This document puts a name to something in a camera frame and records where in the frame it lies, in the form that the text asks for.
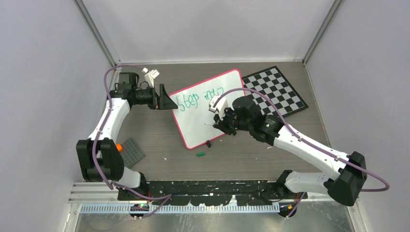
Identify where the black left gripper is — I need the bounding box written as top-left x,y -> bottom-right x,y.
133,84 -> 178,110

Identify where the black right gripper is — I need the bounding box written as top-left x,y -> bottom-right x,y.
214,105 -> 252,135

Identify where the pink-framed whiteboard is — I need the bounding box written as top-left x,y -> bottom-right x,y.
170,69 -> 244,149

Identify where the black and white chessboard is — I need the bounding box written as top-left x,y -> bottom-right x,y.
242,66 -> 308,117

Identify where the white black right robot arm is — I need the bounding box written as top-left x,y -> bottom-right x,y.
209,96 -> 367,206

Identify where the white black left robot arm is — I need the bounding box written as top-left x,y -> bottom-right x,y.
76,68 -> 178,200

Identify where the grey studded baseplate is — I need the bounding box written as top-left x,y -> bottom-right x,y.
120,138 -> 146,168

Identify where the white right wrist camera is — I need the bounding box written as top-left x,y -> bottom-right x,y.
209,95 -> 228,119

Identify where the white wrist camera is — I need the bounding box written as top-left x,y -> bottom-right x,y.
209,95 -> 228,119
142,67 -> 160,87

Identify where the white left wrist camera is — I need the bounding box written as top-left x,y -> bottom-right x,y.
142,67 -> 160,87

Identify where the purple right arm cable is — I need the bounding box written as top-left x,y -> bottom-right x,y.
212,87 -> 391,219

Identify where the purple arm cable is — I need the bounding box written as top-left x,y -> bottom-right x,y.
212,87 -> 391,219
91,64 -> 172,219

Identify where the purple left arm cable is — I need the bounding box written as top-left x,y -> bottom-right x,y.
91,64 -> 172,219

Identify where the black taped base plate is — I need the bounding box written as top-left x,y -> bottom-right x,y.
135,180 -> 302,206

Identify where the aluminium front rail frame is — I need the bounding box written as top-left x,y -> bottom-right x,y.
67,182 -> 360,215

